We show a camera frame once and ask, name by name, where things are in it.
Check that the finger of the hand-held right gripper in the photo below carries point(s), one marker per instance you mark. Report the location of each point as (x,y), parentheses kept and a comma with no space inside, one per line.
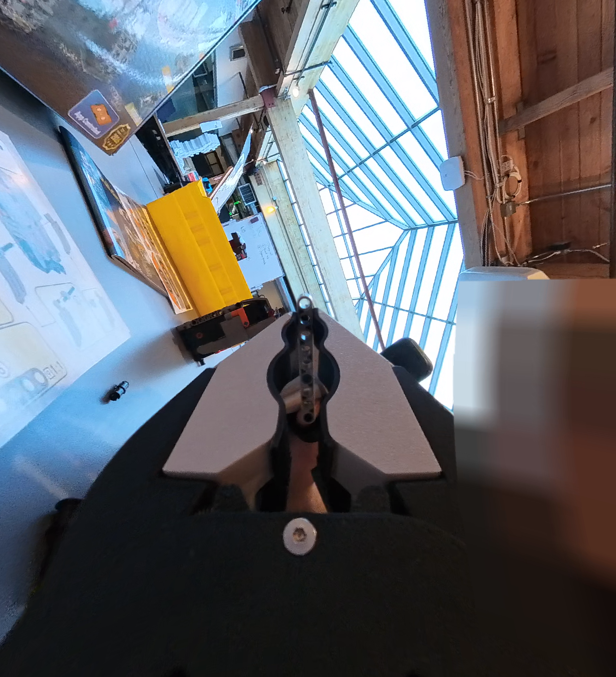
(290,397)

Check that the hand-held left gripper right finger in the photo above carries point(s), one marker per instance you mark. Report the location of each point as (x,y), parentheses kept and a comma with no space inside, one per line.
(387,423)

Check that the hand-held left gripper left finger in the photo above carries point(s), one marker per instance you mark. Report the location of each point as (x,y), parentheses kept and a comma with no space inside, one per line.
(223,423)

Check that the grey perforated building beam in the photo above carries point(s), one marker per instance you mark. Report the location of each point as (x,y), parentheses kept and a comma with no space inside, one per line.
(306,344)

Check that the person's right forearm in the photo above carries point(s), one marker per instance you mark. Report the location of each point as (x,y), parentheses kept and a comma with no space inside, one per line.
(305,486)

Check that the grey desk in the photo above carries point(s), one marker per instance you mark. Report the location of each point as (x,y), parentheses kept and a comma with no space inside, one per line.
(144,359)

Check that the partly built toy vehicle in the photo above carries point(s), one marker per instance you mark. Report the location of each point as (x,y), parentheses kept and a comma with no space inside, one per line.
(212,333)

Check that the whiteboard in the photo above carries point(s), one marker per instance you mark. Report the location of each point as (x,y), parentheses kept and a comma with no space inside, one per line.
(258,254)

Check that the yellow storage bin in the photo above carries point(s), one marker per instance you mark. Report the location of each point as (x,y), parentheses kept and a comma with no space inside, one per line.
(202,248)

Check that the pale wooden roof beam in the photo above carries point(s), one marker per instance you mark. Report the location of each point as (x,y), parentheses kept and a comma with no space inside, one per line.
(308,211)

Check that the glass skylight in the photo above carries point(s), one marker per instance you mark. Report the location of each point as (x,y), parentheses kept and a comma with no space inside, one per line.
(392,174)

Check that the building instruction booklet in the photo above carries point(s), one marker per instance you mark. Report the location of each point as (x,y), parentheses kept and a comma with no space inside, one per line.
(123,222)

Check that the open instruction booklet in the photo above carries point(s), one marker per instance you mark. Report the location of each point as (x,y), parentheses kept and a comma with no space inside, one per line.
(33,264)

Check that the blue toy kit box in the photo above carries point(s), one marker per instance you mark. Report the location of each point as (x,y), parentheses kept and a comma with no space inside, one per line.
(101,53)

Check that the white wall sensor box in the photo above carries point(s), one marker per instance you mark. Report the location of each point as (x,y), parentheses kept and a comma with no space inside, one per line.
(452,173)

